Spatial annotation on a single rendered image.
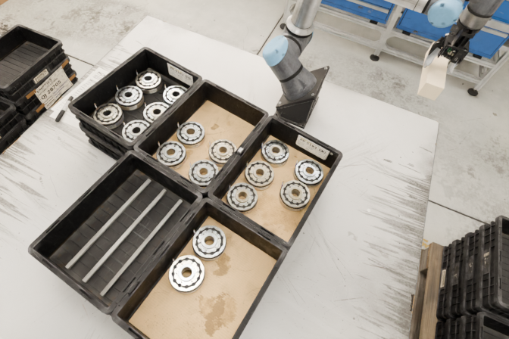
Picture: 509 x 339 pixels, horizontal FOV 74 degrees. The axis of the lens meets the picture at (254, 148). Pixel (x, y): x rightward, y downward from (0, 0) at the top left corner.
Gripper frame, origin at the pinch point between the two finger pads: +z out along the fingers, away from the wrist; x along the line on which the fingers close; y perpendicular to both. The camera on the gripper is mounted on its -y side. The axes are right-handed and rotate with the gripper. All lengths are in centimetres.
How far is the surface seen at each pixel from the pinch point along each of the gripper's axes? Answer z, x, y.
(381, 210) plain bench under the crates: 39, 4, 41
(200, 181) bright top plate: 23, -60, 67
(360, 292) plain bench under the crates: 39, 3, 74
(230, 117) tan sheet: 26, -64, 35
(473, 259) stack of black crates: 67, 57, 30
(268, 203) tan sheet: 26, -37, 63
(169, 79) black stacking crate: 26, -96, 29
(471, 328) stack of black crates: 67, 57, 59
